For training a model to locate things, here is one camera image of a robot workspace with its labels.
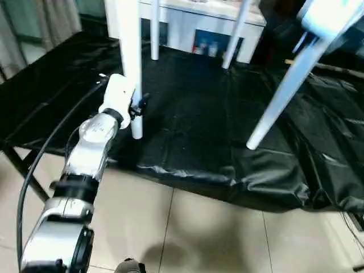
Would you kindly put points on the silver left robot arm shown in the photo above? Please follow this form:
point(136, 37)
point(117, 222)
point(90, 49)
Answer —
point(85, 148)

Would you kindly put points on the grey curtain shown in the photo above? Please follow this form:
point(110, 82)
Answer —
point(42, 22)

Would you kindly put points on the black mat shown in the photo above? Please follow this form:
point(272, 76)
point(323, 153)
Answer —
point(199, 113)

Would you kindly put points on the small yellow label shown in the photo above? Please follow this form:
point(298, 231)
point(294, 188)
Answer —
point(288, 61)

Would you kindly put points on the black stand strut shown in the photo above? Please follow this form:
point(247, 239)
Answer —
point(22, 170)

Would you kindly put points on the white plastic table leg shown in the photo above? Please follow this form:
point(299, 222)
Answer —
point(129, 42)
point(236, 34)
point(154, 34)
point(284, 94)

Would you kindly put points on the white cabinet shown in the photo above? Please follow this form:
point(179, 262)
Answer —
point(182, 31)

